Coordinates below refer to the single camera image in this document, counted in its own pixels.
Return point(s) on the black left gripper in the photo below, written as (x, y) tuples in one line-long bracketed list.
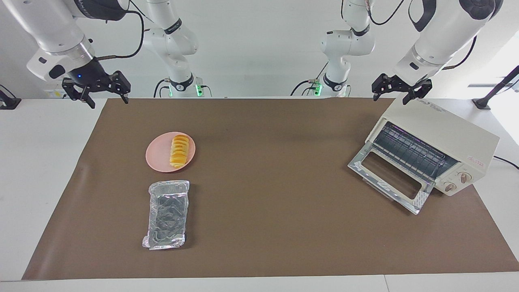
[(399, 84)]

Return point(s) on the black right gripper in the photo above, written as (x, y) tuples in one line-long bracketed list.
[(91, 75)]

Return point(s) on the yellow ridged bread loaf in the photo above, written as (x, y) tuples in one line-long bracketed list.
[(179, 151)]

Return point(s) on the aluminium foil tray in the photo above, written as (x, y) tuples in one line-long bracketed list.
[(167, 215)]

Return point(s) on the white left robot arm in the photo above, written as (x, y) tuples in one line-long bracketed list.
[(442, 32)]

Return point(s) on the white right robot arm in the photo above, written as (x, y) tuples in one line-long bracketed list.
[(52, 24)]

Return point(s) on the cream toaster oven body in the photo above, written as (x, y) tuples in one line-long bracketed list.
[(442, 129)]

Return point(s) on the metal oven rack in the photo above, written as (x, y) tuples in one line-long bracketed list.
[(413, 152)]

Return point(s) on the glass oven door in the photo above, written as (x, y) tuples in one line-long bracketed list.
[(367, 172)]

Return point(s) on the cream oven knob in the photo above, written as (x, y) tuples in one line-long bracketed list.
[(449, 187), (463, 177)]

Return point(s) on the green lit base connector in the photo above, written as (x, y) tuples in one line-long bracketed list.
[(198, 90), (317, 88)]

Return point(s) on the pink round plate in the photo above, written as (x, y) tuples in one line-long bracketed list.
[(158, 156)]

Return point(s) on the black table clamp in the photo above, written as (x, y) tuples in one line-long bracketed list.
[(8, 103)]

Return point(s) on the brown table mat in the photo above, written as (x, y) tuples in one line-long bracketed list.
[(263, 211)]

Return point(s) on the white wall socket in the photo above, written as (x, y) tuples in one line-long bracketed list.
[(54, 94)]

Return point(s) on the black camera stand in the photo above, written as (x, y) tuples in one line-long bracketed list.
[(481, 103)]

